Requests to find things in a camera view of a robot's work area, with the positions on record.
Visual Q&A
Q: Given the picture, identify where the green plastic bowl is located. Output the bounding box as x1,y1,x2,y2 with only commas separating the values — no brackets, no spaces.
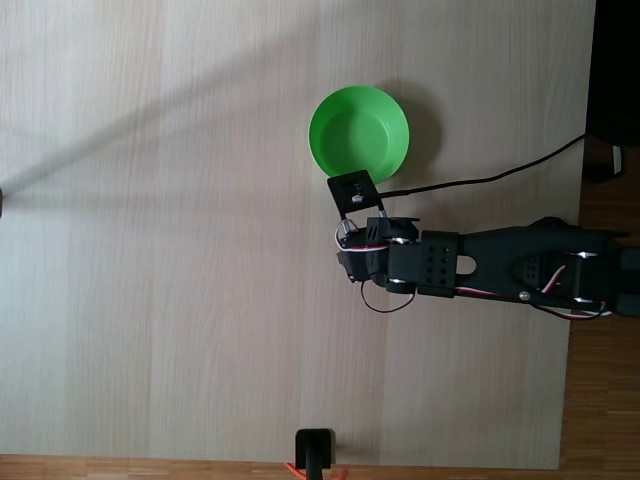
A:
307,85,411,184

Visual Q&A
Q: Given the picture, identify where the black table clamp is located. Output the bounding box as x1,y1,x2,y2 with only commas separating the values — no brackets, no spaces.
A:
294,428,336,480

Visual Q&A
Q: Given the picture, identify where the black furniture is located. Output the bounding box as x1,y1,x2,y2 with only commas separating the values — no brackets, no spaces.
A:
582,0,640,184

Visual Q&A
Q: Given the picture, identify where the white red gripper servo cable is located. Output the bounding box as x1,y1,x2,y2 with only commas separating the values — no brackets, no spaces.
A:
334,222,392,253

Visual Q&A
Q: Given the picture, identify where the thin red black wire loop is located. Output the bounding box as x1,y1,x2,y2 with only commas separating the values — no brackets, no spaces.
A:
360,280,417,314

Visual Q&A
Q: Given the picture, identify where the black gripper camera mount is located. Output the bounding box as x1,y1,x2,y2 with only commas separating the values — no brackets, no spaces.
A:
326,169,389,219

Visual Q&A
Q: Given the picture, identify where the long white red servo cable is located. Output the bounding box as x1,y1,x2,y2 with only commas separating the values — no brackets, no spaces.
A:
452,264,612,319

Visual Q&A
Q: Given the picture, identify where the black camera cable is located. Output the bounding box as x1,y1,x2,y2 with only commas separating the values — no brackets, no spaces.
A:
377,133,587,197

